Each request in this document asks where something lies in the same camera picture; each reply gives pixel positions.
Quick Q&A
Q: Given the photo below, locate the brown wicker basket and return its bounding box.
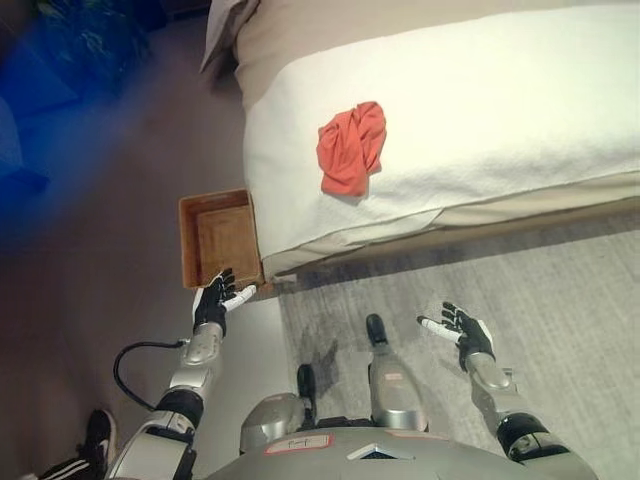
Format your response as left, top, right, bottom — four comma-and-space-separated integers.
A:
178, 188, 264, 292

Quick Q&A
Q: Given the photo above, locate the white bed blanket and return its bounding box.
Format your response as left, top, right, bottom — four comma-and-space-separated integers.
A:
242, 12, 640, 262

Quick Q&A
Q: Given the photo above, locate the grey pillow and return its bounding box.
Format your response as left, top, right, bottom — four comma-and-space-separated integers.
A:
199, 0, 247, 77

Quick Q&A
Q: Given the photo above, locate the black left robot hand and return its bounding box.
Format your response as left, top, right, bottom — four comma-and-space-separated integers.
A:
192, 268, 259, 327

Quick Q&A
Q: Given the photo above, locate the black striped trouser leg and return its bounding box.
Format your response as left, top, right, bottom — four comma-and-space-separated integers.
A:
37, 453, 102, 480

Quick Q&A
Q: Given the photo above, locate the orange cloth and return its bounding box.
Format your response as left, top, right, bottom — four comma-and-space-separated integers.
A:
314, 100, 389, 198

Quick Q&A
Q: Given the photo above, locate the grey robot torso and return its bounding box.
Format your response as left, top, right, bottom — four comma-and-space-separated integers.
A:
199, 419, 544, 480

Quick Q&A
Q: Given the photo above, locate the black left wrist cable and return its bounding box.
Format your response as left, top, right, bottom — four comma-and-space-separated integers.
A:
114, 339, 185, 412

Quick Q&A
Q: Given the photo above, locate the beige bed sheet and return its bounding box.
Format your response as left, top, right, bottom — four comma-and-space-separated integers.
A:
233, 0, 640, 280

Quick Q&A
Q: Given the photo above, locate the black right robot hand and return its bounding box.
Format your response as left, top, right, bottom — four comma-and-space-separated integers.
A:
416, 300, 497, 362

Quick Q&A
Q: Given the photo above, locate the black white sneaker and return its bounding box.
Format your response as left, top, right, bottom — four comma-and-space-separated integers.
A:
83, 408, 119, 470

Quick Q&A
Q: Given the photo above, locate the silver left robot leg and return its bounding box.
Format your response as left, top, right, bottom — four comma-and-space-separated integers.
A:
239, 363, 320, 451

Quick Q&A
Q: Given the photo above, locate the silver right robot leg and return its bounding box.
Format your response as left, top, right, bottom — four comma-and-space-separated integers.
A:
364, 313, 430, 432

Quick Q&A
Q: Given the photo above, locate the dark blue bag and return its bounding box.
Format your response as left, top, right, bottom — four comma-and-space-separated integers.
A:
0, 0, 154, 101

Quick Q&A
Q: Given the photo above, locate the grey striped rug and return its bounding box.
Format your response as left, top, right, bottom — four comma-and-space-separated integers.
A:
277, 227, 640, 451

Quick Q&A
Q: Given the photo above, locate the silver robot leg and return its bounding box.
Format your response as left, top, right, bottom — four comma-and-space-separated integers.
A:
239, 363, 320, 451
364, 313, 430, 432

